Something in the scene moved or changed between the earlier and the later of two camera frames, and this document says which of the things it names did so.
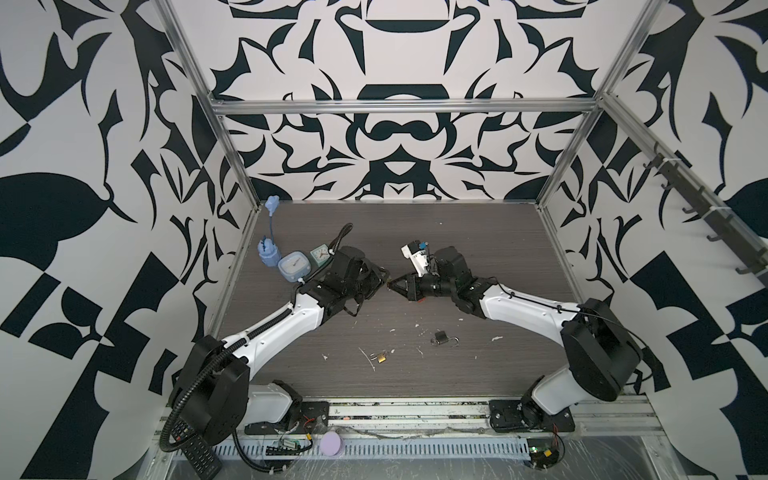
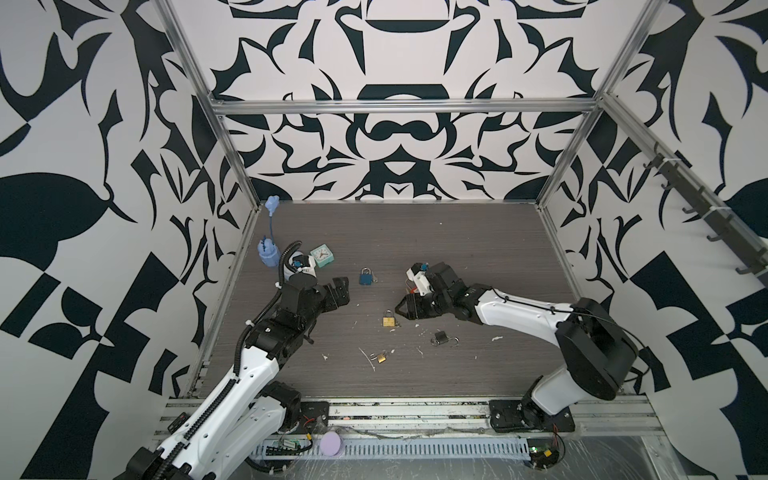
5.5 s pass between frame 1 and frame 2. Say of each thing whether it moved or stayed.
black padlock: stayed
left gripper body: moved
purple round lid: stayed
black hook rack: stayed
